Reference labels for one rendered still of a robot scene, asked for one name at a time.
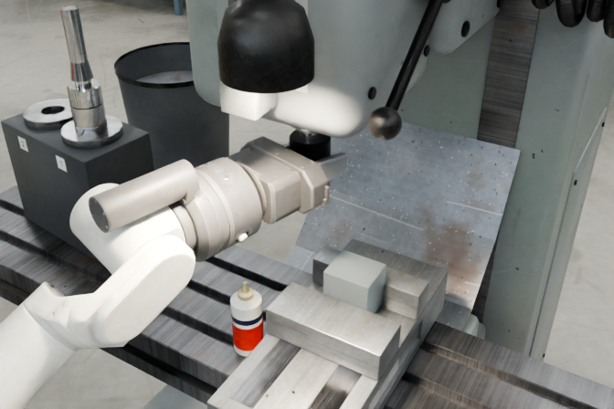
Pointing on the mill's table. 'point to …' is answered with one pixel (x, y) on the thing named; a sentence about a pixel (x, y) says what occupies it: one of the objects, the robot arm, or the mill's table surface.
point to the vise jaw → (333, 330)
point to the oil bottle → (247, 319)
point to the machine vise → (326, 378)
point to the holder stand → (68, 162)
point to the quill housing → (325, 31)
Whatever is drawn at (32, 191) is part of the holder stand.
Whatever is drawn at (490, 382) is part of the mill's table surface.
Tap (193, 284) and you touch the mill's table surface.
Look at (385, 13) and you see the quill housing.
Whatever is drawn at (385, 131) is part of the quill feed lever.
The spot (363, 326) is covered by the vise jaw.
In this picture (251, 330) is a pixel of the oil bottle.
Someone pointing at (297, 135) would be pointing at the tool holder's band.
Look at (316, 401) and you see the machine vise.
